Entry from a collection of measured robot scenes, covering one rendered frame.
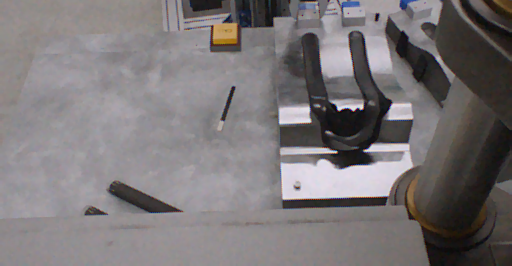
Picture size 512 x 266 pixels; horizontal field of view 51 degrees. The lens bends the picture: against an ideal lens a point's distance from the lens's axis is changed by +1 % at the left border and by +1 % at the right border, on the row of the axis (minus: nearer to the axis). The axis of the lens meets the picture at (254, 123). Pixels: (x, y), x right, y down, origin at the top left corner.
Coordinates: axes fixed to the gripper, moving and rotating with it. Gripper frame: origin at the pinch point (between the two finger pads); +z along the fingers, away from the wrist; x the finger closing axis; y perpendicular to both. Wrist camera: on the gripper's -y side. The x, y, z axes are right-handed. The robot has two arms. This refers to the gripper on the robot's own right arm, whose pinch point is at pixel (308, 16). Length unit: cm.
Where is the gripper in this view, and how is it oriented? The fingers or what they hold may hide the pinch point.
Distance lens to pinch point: 132.1
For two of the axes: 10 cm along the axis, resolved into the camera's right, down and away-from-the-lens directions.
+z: 0.5, 6.4, 7.7
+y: -0.1, -7.7, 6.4
